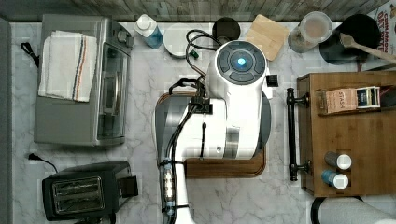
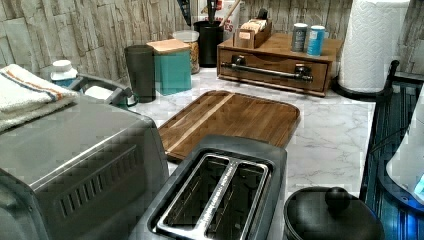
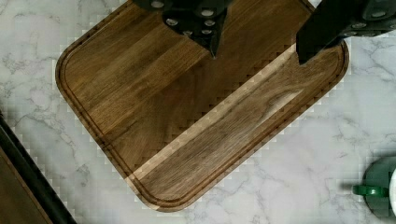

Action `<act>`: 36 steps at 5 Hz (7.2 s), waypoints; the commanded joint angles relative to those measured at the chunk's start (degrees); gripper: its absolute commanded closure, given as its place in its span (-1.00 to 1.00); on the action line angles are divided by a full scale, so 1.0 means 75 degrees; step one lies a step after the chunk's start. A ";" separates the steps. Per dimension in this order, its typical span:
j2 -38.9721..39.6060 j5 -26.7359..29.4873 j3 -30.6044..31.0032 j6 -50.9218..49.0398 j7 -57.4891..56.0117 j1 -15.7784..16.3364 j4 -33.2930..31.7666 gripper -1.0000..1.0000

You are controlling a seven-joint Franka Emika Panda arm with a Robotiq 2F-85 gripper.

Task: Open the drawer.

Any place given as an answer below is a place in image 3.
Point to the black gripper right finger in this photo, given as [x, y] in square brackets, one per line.
[335, 20]

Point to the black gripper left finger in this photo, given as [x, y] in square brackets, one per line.
[200, 20]

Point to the wooden cutting board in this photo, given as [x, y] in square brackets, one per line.
[174, 119]

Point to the green and white mug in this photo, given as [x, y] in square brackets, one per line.
[378, 187]

